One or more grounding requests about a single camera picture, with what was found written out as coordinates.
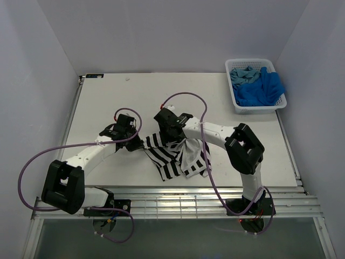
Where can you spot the black white striped tank top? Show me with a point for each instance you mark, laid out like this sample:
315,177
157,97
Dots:
187,157

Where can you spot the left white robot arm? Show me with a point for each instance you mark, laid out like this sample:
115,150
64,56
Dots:
64,186

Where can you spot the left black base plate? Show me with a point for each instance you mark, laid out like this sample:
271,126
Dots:
113,208

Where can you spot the blue tank top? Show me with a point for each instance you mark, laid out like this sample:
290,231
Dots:
265,91

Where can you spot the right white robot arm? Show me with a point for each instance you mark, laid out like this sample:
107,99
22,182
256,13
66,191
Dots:
244,150

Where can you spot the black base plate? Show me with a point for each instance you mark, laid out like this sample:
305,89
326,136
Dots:
113,208
263,207

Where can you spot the aluminium frame rails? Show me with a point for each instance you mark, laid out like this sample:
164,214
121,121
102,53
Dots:
177,219

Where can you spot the small label sticker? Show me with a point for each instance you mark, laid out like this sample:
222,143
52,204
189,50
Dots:
94,75

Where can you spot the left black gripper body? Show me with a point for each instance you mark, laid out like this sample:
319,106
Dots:
133,143

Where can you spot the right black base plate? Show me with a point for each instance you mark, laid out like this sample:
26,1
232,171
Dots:
263,207

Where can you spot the white plastic basket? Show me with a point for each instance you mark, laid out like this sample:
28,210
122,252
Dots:
256,64

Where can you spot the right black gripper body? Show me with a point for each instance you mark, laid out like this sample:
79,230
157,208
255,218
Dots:
166,136

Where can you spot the light teal tank top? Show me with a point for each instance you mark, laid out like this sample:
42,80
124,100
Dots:
247,75

